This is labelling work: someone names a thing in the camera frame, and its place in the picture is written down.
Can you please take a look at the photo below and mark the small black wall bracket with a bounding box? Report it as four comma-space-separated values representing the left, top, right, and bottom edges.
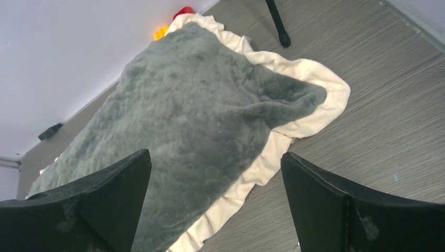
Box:
38, 123, 63, 141

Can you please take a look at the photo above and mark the red block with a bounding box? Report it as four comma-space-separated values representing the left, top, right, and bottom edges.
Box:
172, 6, 195, 20

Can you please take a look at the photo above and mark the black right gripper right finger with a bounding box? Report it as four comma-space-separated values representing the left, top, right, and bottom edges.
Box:
281, 152, 444, 251

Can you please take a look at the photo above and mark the black music stand tripod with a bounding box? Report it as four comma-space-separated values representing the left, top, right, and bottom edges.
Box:
266, 0, 291, 48

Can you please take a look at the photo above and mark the orange block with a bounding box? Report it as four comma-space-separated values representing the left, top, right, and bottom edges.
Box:
153, 26, 169, 41

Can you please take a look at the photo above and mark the grey pillowcase with cream frill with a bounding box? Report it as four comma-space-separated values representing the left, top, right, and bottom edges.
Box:
28, 14, 351, 251

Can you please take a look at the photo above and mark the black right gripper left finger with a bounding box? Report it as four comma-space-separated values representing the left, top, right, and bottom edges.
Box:
1, 149, 152, 251

